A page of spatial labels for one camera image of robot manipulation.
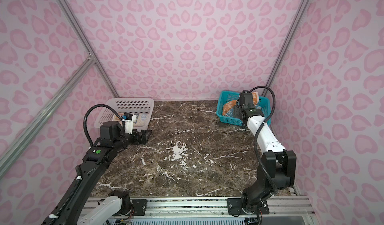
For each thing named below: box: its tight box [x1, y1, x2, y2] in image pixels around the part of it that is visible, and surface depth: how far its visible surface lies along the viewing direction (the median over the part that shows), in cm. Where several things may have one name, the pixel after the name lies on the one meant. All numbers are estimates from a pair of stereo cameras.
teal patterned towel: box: [225, 108, 234, 118], surface depth 112 cm
